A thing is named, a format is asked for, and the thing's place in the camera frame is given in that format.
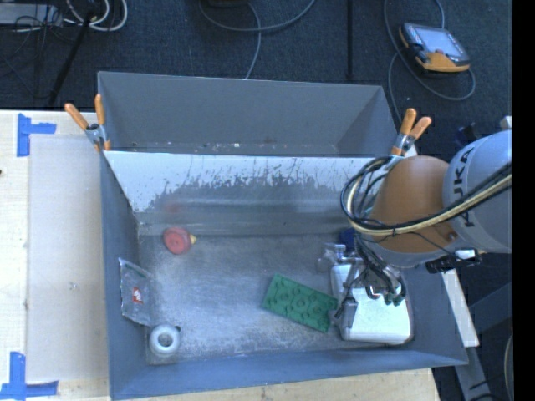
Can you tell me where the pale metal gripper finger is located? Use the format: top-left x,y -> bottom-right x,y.
316,243 -> 349,273
334,296 -> 359,330

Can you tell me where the white box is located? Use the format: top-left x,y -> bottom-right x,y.
330,262 -> 415,347

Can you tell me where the dark green flat block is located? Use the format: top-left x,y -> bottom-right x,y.
261,273 -> 339,334

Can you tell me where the grey metal bin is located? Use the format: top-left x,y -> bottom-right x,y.
96,71 -> 470,401

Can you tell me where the red round toy yellow tip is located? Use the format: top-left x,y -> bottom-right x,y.
162,226 -> 198,256

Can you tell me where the white tape roll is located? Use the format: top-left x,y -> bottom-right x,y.
148,324 -> 182,357

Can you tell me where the pale wood board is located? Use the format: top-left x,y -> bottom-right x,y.
25,133 -> 111,386

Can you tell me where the black cylinder on white bracket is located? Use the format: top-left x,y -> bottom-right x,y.
425,247 -> 482,275

